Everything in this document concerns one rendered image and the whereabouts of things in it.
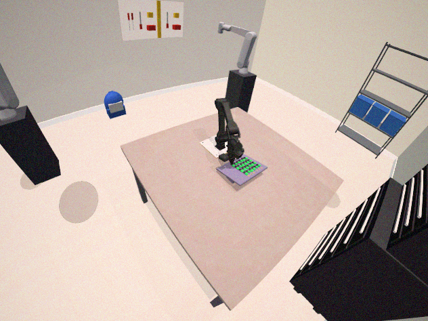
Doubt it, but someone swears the lavender switch panel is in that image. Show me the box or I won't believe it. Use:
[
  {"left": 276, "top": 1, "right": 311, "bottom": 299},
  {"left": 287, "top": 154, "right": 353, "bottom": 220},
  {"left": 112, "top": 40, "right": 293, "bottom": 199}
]
[{"left": 217, "top": 154, "right": 268, "bottom": 186}]

